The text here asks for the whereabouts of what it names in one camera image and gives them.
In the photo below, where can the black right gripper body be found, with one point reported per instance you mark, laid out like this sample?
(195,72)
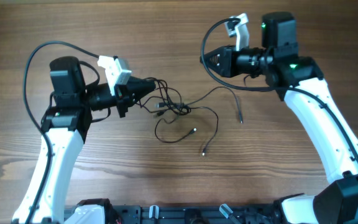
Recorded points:
(231,61)

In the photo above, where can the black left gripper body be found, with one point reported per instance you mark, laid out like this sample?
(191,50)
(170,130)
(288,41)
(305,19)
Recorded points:
(121,98)

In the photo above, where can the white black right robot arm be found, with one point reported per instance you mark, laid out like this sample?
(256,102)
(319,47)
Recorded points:
(300,83)

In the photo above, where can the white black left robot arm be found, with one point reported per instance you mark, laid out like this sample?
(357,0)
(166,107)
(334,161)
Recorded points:
(64,128)

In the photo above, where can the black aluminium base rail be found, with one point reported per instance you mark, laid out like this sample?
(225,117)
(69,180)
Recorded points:
(197,214)

